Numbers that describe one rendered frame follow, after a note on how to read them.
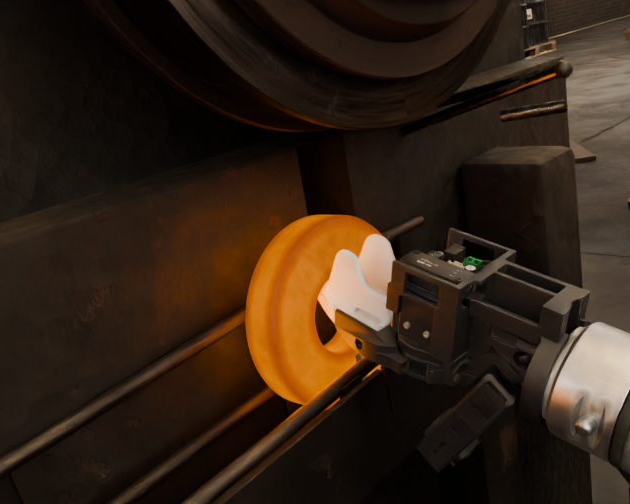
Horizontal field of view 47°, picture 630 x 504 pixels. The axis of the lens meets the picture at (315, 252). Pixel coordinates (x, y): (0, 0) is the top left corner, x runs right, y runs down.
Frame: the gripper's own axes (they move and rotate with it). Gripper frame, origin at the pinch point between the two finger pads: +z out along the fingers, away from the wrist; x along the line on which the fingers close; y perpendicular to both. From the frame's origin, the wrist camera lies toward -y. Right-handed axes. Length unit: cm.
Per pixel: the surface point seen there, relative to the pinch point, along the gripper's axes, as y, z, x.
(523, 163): 3.9, -2.1, -27.3
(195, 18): 22.0, 1.1, 10.8
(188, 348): -1.8, 3.5, 11.2
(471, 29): 18.5, -1.7, -14.9
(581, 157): -108, 113, -342
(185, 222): 6.3, 7.0, 8.1
